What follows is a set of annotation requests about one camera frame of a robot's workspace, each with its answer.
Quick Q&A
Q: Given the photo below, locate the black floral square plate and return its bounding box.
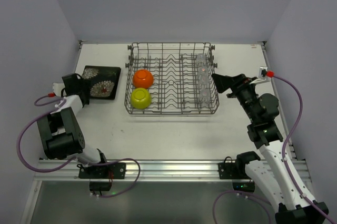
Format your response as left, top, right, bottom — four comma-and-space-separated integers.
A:
82, 65, 121, 100

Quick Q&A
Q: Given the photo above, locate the orange bowl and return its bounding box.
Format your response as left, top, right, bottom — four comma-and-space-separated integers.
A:
133, 69, 154, 89

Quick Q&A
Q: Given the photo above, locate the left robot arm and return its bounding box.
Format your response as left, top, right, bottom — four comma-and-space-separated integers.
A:
37, 73, 107, 166

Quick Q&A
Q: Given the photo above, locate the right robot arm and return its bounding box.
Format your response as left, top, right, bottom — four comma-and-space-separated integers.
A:
212, 69, 329, 223

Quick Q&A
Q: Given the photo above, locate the clear glass cup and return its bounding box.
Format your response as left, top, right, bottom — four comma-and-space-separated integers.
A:
198, 78, 210, 91
197, 66, 209, 81
195, 53, 207, 67
198, 89, 211, 108

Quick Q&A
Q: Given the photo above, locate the clear glass cup near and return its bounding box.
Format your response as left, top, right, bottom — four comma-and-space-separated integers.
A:
198, 89, 211, 108

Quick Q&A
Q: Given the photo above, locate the clear glass cup far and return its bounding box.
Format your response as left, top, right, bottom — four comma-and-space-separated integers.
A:
195, 53, 207, 67

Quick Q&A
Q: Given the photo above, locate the yellow-green bowl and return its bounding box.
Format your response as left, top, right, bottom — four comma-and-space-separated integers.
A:
131, 87, 152, 110

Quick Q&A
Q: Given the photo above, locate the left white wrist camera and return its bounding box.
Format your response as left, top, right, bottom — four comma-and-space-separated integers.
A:
52, 83, 66, 97

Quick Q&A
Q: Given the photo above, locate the grey wire dish rack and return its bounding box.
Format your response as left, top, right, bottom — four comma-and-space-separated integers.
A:
124, 42, 220, 115

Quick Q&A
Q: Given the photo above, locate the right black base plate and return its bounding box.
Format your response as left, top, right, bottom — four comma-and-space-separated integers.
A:
217, 156, 239, 180

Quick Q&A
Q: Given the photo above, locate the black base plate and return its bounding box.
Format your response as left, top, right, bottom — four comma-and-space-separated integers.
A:
77, 162, 126, 180
217, 156, 239, 180

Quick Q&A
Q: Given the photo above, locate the aluminium mounting rail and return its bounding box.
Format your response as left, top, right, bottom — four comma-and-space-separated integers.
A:
33, 158, 311, 182

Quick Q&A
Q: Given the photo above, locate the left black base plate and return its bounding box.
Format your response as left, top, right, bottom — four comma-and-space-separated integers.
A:
77, 162, 126, 180

